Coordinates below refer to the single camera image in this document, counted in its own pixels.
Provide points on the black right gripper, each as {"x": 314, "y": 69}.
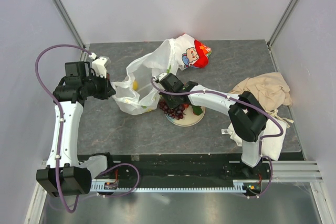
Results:
{"x": 171, "y": 104}

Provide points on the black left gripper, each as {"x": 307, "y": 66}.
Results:
{"x": 107, "y": 91}

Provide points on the yellow fake pear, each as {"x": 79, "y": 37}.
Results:
{"x": 135, "y": 85}

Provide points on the purple fake grapes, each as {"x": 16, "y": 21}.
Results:
{"x": 175, "y": 113}

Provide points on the white printed plastic bag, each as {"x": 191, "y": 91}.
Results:
{"x": 146, "y": 97}

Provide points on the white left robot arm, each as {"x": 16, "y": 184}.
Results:
{"x": 65, "y": 174}

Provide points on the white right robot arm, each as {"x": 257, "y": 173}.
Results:
{"x": 246, "y": 115}

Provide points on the white red cartoon cloth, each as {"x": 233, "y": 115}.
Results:
{"x": 191, "y": 53}

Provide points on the blue and cream plate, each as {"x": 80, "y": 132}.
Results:
{"x": 189, "y": 118}

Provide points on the small clear plastic clip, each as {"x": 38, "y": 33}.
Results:
{"x": 226, "y": 131}

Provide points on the beige crumpled cloth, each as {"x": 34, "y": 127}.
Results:
{"x": 270, "y": 90}

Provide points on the white folded towel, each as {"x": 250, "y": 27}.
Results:
{"x": 271, "y": 146}

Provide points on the left aluminium floor rails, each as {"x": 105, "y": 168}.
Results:
{"x": 45, "y": 185}

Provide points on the aluminium floor rails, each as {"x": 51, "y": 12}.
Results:
{"x": 45, "y": 185}
{"x": 296, "y": 172}

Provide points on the right aluminium floor rails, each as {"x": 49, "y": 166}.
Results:
{"x": 296, "y": 172}

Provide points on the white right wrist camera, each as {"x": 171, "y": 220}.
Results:
{"x": 160, "y": 77}

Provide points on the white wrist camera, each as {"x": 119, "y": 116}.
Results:
{"x": 160, "y": 77}
{"x": 99, "y": 65}

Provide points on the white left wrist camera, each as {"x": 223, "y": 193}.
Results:
{"x": 99, "y": 65}

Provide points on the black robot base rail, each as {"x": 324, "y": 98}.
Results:
{"x": 186, "y": 169}

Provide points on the left aluminium frame post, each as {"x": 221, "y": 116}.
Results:
{"x": 69, "y": 23}

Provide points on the aluminium frame post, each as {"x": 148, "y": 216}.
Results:
{"x": 69, "y": 23}
{"x": 282, "y": 22}

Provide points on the white slotted cable duct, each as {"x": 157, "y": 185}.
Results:
{"x": 107, "y": 186}

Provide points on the right aluminium frame post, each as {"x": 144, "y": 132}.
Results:
{"x": 282, "y": 22}

